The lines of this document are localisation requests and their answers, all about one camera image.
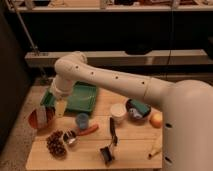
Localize grey white eraser block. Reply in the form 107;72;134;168
36;106;47;129

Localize dark bowl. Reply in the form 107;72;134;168
126;99;150;121

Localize brown grape bunch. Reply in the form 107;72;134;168
46;131;66;157

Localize wooden shelf beam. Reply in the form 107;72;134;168
25;50;213;68

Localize orange carrot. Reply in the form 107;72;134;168
77;124;99;136

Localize blue plastic cup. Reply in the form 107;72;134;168
75;113;89;130

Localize orange apple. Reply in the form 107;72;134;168
150;113;162;128

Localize black dish brush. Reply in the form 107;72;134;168
100;118;118;165

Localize blue grey cloth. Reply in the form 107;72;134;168
129;108;143;120

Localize small metal cup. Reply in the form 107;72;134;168
63;131;77;146

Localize white paper cup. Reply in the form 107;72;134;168
110;103;126;123

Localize green sponge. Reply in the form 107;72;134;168
131;100;151;116

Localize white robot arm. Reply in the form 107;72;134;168
51;51;213;171

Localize orange bowl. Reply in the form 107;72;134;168
28;106;55;130

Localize green plastic tray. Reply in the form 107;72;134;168
40;81;99;114

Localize metal clamp pole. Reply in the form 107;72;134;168
6;0;50;84

